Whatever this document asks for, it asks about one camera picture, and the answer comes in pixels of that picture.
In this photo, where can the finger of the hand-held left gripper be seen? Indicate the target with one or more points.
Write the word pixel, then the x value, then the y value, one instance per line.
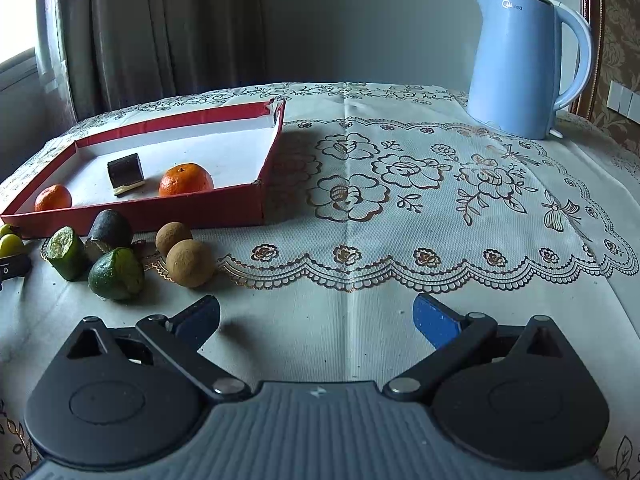
pixel 14 267

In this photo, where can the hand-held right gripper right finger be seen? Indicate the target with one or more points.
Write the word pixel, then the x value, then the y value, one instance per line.
pixel 434 321

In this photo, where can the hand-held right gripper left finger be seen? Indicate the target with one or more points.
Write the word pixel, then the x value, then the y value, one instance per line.
pixel 200 322

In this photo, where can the yellow-green small fruit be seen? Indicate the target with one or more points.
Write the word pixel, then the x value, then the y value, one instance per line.
pixel 5 230
pixel 10 245

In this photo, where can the green cucumber piece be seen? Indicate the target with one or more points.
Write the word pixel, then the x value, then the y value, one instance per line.
pixel 66 254

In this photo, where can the small brown longan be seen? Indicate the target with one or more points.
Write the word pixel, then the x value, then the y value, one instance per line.
pixel 172 237

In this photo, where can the green lime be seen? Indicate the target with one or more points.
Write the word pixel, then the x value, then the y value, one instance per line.
pixel 117 275

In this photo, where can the long dark cucumber piece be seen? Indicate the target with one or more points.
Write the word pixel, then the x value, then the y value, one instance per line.
pixel 109 230

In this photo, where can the red cardboard box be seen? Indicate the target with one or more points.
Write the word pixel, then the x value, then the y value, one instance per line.
pixel 150 210

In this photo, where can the large brown longan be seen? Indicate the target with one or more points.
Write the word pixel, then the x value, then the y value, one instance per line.
pixel 191 270

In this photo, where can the small orange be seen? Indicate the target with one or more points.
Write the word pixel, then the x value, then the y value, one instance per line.
pixel 52 198

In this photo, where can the white floral tablecloth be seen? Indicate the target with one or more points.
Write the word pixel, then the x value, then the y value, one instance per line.
pixel 310 320

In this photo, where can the floral lace table runner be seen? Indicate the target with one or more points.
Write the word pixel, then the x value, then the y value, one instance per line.
pixel 400 200

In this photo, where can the large orange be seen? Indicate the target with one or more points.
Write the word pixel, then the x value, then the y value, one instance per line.
pixel 186 180

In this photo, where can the short dark cucumber piece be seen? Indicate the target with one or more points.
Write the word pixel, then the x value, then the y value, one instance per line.
pixel 125 172

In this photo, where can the grey curtain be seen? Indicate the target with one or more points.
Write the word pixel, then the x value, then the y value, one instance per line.
pixel 150 30

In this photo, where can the light blue electric kettle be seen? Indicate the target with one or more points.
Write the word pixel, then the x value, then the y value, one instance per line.
pixel 520 60

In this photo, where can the wooden upholstered headboard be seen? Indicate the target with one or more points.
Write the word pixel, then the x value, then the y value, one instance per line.
pixel 615 35

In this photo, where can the white window frame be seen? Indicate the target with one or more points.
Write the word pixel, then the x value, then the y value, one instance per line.
pixel 17 72

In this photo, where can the white wall switch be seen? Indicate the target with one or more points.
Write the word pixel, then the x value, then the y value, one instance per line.
pixel 622 96

